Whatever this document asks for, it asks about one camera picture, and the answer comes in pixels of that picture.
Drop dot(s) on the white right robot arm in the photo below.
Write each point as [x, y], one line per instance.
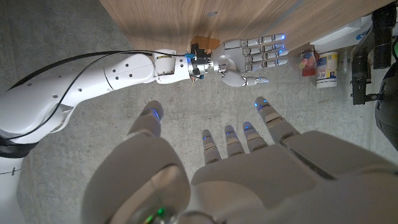
[93, 81]

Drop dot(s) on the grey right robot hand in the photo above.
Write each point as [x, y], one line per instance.
[236, 59]

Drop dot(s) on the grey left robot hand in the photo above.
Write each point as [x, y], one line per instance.
[248, 183]

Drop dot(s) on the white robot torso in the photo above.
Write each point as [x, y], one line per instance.
[7, 186]

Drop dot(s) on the flat white rectangular box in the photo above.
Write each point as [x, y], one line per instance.
[339, 35]

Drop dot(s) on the white wipes canister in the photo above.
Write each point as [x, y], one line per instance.
[327, 70]

